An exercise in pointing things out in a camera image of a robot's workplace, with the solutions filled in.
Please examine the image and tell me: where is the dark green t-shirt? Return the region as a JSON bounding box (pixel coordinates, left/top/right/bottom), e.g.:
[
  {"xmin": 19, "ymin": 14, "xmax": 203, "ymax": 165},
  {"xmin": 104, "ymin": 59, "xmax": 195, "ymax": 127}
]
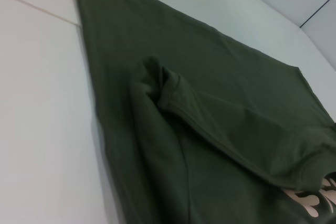
[{"xmin": 67, "ymin": 0, "xmax": 336, "ymax": 224}]

